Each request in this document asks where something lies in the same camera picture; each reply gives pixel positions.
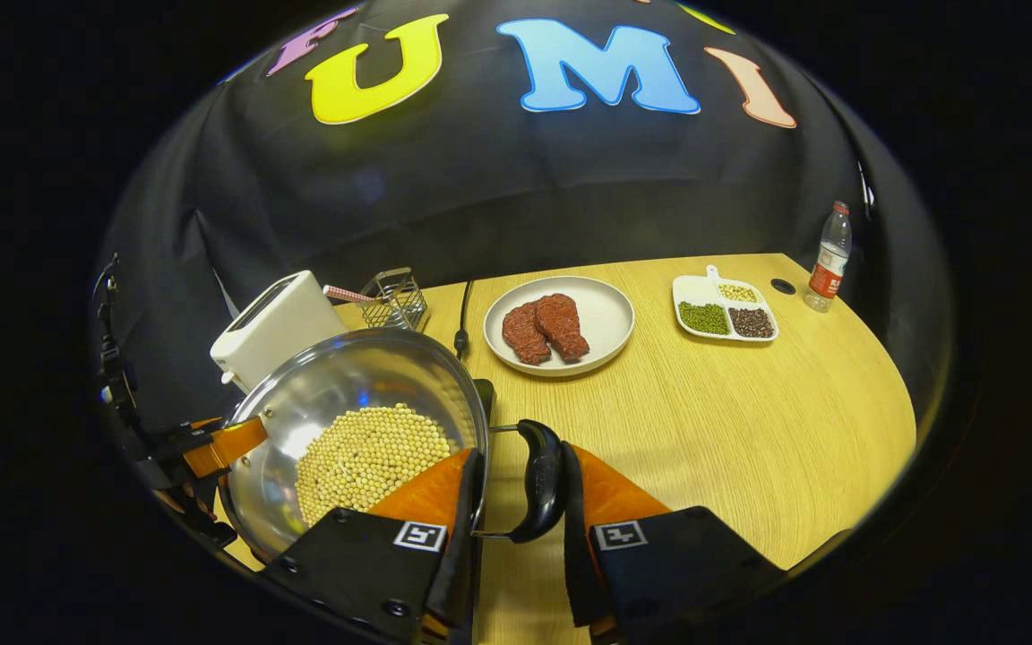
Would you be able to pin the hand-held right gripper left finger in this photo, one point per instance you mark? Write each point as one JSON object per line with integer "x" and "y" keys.
{"x": 465, "y": 573}

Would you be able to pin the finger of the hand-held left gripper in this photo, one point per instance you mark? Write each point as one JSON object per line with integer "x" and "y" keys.
{"x": 207, "y": 524}
{"x": 229, "y": 442}

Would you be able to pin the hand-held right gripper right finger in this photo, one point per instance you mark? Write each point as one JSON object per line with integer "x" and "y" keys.
{"x": 577, "y": 573}

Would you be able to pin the black induction cooktop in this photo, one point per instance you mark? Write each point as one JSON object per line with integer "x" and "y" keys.
{"x": 484, "y": 399}

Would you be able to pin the white toaster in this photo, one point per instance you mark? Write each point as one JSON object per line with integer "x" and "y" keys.
{"x": 279, "y": 327}

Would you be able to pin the pile of soybeans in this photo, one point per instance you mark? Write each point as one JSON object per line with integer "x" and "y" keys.
{"x": 368, "y": 457}

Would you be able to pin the pink striped straw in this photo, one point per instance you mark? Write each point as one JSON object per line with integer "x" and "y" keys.
{"x": 346, "y": 293}

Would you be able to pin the round white plate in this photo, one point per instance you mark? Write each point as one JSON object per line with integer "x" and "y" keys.
{"x": 606, "y": 313}

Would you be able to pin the white divided bean dish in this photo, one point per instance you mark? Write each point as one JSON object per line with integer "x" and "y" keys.
{"x": 695, "y": 288}

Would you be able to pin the black backdrop cloth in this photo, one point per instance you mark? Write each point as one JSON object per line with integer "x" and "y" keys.
{"x": 525, "y": 188}

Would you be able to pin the clear plastic water bottle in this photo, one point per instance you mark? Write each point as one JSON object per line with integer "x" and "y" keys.
{"x": 828, "y": 269}

